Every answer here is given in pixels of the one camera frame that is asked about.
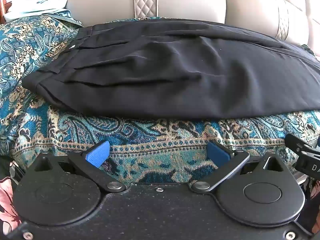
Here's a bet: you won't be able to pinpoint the black pants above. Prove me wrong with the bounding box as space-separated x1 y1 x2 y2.
22 17 320 119

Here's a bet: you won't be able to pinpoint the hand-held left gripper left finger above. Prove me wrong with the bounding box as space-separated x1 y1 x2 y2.
33 141 126 193

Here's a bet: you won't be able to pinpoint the teal paisley blanket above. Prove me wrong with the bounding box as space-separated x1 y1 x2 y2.
0 9 320 183

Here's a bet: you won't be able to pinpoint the pink floral cloth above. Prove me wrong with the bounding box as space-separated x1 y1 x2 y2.
0 162 24 233

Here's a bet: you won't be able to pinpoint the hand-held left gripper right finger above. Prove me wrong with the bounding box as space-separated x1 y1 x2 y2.
191 141 288 193

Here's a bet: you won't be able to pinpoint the beige leather sofa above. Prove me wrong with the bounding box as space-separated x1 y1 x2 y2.
64 0 320 55

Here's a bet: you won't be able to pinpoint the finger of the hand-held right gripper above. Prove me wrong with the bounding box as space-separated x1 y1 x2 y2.
285 133 320 161

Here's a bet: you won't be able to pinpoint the light blue cloth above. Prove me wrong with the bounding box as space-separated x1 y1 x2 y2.
3 0 68 22

